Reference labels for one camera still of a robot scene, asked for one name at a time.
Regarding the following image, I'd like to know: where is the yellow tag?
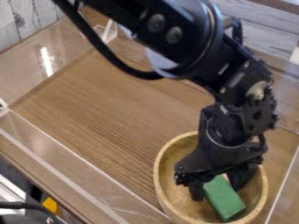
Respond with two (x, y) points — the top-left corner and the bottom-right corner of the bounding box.
(42, 197), (59, 214)

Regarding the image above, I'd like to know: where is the clear acrylic tray wall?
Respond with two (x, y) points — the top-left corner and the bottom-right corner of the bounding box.
(0, 103), (122, 224)

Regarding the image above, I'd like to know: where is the brown wooden bowl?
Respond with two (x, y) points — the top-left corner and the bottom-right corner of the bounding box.
(154, 131), (269, 224)

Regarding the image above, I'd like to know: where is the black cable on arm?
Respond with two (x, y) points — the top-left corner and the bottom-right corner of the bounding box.
(51, 0), (165, 81)

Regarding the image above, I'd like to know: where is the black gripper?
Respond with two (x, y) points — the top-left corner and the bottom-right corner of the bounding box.
(174, 106), (267, 201)

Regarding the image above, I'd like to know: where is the black cable bottom left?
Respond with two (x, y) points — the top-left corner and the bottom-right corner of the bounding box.
(0, 200), (56, 224)

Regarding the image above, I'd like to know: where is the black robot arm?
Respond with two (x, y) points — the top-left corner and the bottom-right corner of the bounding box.
(83, 0), (279, 200)

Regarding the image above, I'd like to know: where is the green rectangular block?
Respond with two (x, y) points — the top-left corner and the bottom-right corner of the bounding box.
(205, 175), (247, 222)

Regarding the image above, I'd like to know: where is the clear acrylic corner bracket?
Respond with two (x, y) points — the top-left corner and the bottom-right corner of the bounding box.
(94, 19), (118, 44)

